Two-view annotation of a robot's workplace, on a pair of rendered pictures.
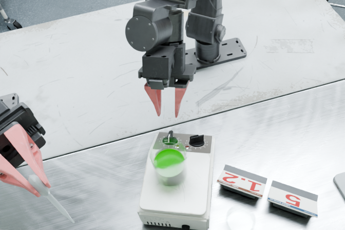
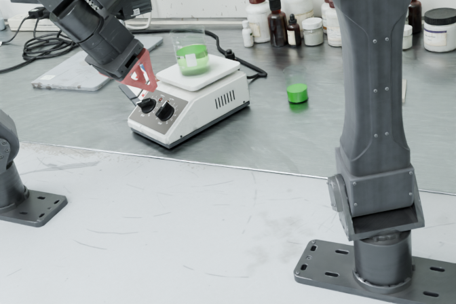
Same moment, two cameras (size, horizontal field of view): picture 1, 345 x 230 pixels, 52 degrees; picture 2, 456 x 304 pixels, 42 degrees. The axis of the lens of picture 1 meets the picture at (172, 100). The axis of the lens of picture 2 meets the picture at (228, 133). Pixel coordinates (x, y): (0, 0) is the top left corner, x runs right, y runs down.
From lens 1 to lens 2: 1.27 m
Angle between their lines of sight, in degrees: 92
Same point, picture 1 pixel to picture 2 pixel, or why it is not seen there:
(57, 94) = (230, 249)
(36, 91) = (259, 271)
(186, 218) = not seen: hidden behind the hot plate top
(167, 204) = (220, 60)
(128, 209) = (254, 115)
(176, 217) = not seen: hidden behind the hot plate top
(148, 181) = (217, 72)
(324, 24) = not seen: outside the picture
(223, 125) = (104, 139)
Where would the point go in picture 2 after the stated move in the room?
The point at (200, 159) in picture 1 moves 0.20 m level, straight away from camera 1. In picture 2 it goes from (165, 72) to (78, 120)
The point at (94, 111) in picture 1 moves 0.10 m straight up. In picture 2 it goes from (203, 202) to (190, 144)
